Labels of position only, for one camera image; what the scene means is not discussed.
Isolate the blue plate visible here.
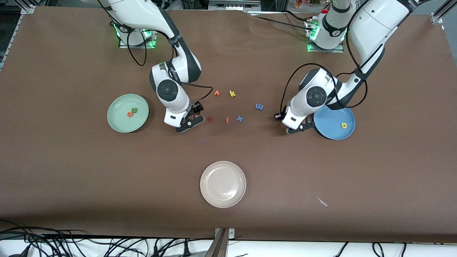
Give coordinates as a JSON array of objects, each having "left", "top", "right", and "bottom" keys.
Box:
[{"left": 313, "top": 106, "right": 356, "bottom": 140}]

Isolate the green plate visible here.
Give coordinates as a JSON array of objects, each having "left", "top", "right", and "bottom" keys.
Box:
[{"left": 107, "top": 94, "right": 149, "bottom": 133}]

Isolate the beige plate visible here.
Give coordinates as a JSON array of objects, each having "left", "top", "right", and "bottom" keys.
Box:
[{"left": 200, "top": 161, "right": 247, "bottom": 208}]

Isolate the grey electronics box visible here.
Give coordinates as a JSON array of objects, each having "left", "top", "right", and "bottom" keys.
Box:
[{"left": 208, "top": 0, "right": 262, "bottom": 11}]

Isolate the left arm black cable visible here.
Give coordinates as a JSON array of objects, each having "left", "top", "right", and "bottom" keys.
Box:
[{"left": 280, "top": 4, "right": 368, "bottom": 115}]

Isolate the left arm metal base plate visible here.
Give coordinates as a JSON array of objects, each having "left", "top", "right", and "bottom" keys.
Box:
[{"left": 306, "top": 16, "right": 345, "bottom": 53}]

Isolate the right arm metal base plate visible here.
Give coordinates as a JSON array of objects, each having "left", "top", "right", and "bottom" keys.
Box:
[{"left": 118, "top": 30, "right": 157, "bottom": 49}]

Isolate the thin black base cable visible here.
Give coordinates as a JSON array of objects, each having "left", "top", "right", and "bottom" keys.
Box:
[{"left": 246, "top": 10, "right": 311, "bottom": 32}]

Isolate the aluminium profile bracket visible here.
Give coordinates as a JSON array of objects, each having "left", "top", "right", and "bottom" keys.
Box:
[{"left": 205, "top": 228, "right": 235, "bottom": 257}]

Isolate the aluminium table edge rail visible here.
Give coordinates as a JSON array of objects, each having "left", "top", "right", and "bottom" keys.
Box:
[{"left": 0, "top": 14, "right": 22, "bottom": 70}]

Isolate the black floor cable tangle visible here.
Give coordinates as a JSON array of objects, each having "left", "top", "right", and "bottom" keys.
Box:
[{"left": 0, "top": 220, "right": 215, "bottom": 257}]

